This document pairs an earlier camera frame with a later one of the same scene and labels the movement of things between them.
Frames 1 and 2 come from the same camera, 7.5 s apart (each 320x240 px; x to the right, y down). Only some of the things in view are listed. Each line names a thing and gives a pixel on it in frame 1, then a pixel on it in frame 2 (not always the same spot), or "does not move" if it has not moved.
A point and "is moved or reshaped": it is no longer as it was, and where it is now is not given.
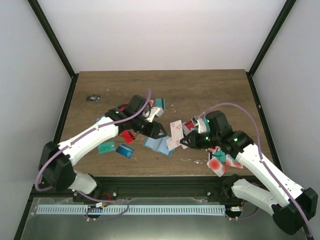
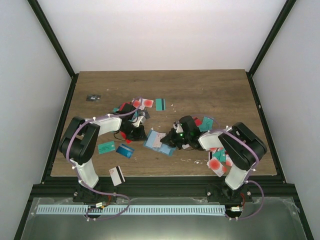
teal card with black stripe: (161, 102) does not move
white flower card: (176, 130) is moved or reshaped
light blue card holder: (159, 145) does not move
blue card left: (125, 150) does not move
